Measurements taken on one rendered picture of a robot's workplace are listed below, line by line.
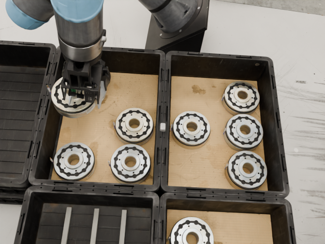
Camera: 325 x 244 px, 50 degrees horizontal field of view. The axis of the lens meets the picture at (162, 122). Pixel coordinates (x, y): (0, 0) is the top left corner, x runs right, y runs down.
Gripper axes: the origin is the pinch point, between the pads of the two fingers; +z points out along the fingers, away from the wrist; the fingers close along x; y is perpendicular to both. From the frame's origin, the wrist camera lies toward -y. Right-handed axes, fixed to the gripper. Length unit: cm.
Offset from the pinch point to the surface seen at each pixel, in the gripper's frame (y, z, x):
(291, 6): -138, 89, 112
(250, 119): -3.7, 9.8, 43.4
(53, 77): -8.5, 8.2, -10.4
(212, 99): -11.2, 13.7, 33.8
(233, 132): 0.8, 10.2, 38.5
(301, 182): 8, 24, 64
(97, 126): 0.1, 17.0, 2.0
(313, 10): -135, 88, 127
